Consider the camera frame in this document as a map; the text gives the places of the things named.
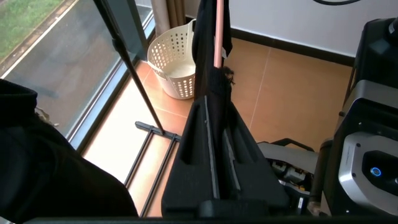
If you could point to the black shorts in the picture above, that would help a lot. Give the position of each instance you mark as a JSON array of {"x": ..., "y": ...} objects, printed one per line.
[{"x": 46, "y": 171}]

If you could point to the window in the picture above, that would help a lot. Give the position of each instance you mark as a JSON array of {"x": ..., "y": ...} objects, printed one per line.
[{"x": 62, "y": 62}]

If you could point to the beige curtain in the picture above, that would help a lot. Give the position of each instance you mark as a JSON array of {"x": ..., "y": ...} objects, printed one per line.
[{"x": 161, "y": 15}]

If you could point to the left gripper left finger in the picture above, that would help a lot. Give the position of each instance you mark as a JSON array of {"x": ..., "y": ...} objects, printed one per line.
[{"x": 186, "y": 186}]

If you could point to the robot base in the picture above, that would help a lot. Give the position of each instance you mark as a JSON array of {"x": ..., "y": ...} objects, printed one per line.
[{"x": 367, "y": 124}]

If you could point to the white laundry basket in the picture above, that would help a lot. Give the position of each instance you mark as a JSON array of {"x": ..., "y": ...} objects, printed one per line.
[{"x": 171, "y": 49}]

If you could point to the black clothes rack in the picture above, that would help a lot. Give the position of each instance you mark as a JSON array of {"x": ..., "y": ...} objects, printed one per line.
[{"x": 130, "y": 65}]

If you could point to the black garment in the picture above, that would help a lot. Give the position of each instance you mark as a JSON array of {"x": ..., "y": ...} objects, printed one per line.
[{"x": 205, "y": 46}]

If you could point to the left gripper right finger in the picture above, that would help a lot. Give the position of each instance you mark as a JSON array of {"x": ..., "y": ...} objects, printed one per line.
[{"x": 258, "y": 186}]

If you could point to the pink clothes hanger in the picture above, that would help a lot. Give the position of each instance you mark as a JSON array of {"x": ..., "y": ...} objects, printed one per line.
[{"x": 218, "y": 31}]

